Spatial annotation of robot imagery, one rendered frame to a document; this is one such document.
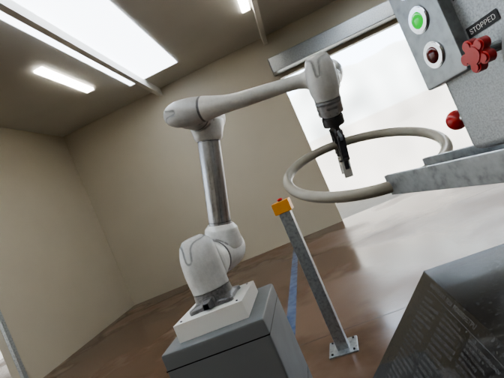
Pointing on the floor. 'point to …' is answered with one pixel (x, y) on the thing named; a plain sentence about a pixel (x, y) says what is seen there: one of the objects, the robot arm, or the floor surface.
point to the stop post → (342, 346)
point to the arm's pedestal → (242, 347)
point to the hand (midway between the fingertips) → (345, 166)
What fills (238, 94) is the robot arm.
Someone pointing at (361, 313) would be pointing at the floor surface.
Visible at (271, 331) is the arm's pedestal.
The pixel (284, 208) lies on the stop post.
